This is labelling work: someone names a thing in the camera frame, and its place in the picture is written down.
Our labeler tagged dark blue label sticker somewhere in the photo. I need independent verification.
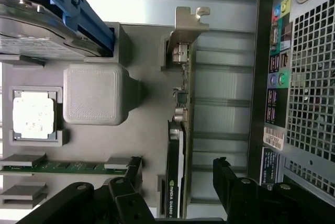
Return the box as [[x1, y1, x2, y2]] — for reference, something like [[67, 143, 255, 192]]
[[261, 147, 281, 186]]

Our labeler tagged white barcode sticker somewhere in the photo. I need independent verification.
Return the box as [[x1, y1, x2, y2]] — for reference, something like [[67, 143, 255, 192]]
[[263, 126, 286, 151]]

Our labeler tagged green RAM stick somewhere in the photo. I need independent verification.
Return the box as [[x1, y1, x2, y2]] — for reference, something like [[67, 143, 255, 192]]
[[0, 162, 131, 175]]

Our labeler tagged grey printed parts rack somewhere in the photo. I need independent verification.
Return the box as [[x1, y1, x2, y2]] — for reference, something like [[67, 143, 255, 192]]
[[0, 21, 184, 224]]

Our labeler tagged silver CPU chip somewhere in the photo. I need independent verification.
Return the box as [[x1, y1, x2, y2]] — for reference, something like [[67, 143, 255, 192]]
[[13, 90, 58, 140]]

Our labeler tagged grey metal PC case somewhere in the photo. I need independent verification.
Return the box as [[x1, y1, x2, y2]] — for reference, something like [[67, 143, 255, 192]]
[[255, 0, 335, 192]]

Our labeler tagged blue plastic disk carrier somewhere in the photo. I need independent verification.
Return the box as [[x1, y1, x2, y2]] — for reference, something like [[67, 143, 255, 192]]
[[14, 0, 116, 58]]

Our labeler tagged silver hard disk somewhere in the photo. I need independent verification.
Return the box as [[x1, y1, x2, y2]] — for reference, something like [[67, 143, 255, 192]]
[[0, 0, 81, 60]]

